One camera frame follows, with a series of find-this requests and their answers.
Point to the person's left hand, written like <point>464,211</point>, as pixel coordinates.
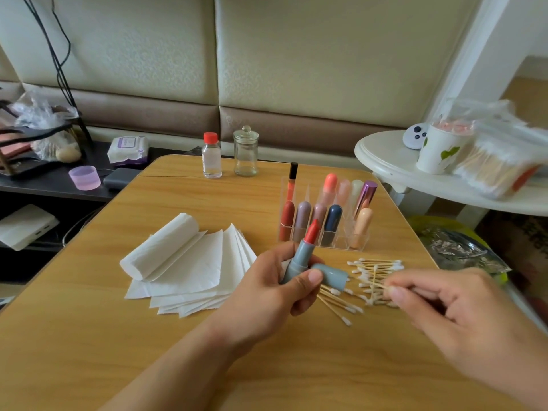
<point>257,304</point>

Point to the person's right hand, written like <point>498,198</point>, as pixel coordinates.
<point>479,329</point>

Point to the red lipstick grey-blue tube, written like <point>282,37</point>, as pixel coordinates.
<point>300,252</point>

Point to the stack of white tissues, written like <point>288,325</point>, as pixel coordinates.
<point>188,269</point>

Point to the grey-blue lipstick cap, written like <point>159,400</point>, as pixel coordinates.
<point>332,276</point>

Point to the red lipstick mauve tube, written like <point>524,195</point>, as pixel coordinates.
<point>301,222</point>

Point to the red lipstick navy tube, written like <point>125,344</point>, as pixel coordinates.
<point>330,227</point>

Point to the red lipstick dusty pink tube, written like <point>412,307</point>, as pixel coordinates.
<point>318,214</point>

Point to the white tissue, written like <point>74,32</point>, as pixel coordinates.
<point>158,245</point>

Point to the pile of cotton swabs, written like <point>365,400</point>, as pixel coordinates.
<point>377,278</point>

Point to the clear acrylic lipstick organizer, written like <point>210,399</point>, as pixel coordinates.
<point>347,214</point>

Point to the person's left forearm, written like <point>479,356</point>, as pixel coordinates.
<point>171,381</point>

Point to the yellow-green bin with bag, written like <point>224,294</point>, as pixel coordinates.
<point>458,248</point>

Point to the glass jar with lid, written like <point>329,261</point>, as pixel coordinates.
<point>246,154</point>

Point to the clear bottle red cap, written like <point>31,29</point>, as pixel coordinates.
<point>211,158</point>

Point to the white mug green leaf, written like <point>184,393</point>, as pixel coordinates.
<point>441,149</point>

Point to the white round side table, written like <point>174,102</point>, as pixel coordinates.
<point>390,162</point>

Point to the wet wipes pack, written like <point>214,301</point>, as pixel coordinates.
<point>128,149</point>

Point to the white panda figure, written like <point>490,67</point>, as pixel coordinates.
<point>414,137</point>

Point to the small purple plastic cup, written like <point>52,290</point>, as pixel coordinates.
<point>85,178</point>

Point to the black low shelf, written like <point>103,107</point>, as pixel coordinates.
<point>51,201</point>

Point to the white power bank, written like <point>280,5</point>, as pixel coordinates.
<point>26,227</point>

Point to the beige padded backrest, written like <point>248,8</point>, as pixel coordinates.
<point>334,55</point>

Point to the crumpled clear plastic bag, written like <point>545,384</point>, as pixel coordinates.
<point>38,111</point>

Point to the pink tray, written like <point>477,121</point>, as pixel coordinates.
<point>7,149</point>

